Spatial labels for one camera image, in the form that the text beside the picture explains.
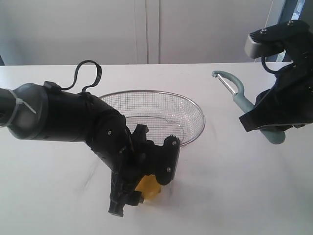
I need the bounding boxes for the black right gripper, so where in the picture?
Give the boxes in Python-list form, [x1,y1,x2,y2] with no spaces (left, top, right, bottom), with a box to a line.
[239,39,313,132]

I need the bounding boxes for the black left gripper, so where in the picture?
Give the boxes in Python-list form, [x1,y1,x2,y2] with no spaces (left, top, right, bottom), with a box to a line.
[85,107,143,217]

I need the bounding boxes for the yellow lemon with sticker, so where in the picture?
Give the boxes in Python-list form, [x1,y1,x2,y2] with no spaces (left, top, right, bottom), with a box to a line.
[135,175,161,200]

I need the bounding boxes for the teal handled vegetable peeler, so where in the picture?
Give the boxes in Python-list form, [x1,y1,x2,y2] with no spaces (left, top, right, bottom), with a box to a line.
[212,70,286,144]

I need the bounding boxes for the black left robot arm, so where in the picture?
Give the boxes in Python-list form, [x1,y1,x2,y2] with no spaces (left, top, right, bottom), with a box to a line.
[0,82,148,216]

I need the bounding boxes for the oval metal mesh basket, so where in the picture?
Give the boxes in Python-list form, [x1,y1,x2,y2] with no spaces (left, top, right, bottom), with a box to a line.
[100,90,205,146]

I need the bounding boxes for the white zip tie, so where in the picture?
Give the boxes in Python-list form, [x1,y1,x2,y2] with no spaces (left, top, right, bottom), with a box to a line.
[0,89,37,128]

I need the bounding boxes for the white cabinet doors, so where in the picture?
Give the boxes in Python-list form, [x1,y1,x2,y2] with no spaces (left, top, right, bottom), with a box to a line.
[0,0,284,65]

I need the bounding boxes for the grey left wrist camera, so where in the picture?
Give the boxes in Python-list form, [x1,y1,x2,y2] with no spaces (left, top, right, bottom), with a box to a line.
[142,135,180,186]

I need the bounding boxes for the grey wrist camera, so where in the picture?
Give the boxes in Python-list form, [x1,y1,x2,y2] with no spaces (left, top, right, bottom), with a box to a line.
[245,20,310,59]
[142,135,180,186]

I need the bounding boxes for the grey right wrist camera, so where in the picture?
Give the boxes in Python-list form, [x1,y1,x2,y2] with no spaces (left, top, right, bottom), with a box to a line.
[245,20,310,59]

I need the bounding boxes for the black left camera cable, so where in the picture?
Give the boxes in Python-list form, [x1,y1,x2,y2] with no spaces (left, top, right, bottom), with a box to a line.
[58,60,103,95]

